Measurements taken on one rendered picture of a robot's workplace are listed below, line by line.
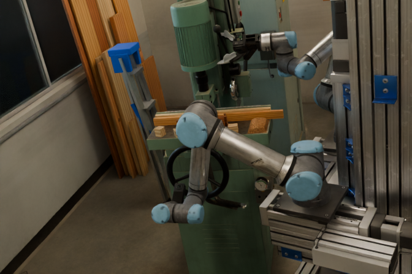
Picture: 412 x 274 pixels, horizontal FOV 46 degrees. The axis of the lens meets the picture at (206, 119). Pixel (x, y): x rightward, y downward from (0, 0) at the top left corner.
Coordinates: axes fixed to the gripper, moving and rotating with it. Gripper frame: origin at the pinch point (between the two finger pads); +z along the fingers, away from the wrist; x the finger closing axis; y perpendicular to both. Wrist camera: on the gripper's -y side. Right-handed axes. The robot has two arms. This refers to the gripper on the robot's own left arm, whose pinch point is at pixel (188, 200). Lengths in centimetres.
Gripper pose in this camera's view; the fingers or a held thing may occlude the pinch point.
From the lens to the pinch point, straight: 224.4
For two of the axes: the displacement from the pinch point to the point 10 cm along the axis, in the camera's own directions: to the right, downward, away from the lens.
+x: 9.6, -0.2, -2.9
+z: 2.9, 0.6, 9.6
